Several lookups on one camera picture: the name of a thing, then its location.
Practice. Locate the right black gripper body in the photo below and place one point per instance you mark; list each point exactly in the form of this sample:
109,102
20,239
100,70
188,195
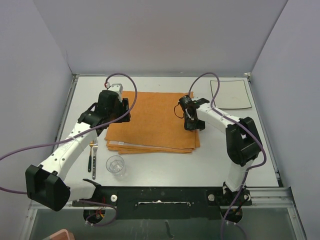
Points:
193,124

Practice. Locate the orange cloth napkin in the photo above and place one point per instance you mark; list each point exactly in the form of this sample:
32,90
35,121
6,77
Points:
155,125

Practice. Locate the white square plate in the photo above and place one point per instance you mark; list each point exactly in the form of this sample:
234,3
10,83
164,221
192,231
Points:
232,95

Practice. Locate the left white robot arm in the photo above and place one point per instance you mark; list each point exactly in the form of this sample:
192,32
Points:
46,182

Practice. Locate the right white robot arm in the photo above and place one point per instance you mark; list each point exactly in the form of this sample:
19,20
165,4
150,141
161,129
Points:
243,143

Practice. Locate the silver fork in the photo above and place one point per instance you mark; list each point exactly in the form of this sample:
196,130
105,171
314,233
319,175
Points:
94,158

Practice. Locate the clear drinking glass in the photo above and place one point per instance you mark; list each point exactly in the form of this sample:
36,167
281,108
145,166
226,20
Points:
115,165

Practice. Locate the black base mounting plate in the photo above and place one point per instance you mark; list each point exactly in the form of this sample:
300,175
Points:
169,203

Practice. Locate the pink box corner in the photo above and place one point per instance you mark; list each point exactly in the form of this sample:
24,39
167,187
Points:
62,234

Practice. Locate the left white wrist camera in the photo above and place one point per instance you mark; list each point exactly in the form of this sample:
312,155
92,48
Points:
117,88

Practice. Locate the gold fork green handle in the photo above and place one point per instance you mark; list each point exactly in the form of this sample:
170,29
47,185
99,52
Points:
89,167

